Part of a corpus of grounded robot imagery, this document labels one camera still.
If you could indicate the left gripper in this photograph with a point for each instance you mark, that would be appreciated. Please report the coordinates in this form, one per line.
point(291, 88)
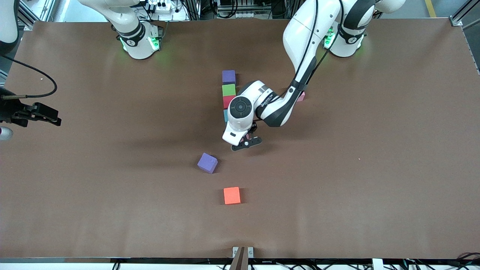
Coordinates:
point(254, 127)

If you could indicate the blue foam cube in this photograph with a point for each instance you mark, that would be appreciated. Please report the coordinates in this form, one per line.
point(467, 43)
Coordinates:
point(225, 115)

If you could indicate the red foam cube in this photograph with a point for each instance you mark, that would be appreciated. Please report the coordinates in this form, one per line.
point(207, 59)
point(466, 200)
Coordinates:
point(227, 102)

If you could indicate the green foam cube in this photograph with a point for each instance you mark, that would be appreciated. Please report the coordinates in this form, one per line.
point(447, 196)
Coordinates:
point(228, 90)

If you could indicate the purple foam cube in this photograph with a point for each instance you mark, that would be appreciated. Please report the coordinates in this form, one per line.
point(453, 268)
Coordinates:
point(207, 163)
point(228, 77)

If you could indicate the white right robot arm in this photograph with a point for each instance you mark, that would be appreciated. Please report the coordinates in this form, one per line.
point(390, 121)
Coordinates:
point(137, 41)

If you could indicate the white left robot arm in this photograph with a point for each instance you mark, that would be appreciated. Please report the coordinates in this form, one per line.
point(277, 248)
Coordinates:
point(300, 33)

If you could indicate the pink foam cube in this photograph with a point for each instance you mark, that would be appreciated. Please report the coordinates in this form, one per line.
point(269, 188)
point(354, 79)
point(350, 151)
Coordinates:
point(301, 97)

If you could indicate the orange foam cube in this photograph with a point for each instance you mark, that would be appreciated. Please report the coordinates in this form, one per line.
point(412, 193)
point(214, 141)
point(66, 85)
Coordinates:
point(232, 195)

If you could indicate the brown table mat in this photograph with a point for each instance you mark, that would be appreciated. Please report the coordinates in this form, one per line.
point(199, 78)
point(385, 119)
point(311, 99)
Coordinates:
point(240, 228)

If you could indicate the white power strip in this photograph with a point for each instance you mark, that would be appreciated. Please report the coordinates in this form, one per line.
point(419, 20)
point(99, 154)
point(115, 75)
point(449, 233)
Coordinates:
point(162, 6)

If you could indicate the aluminium frame profile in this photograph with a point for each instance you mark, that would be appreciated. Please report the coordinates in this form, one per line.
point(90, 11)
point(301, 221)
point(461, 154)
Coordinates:
point(463, 15)
point(35, 15)

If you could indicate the grey metal mounting bracket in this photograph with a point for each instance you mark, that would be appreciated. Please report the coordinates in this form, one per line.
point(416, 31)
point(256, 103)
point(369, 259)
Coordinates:
point(235, 252)

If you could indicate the brown camera mount bar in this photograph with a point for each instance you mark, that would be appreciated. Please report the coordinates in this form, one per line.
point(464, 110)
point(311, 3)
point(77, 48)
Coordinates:
point(240, 260)

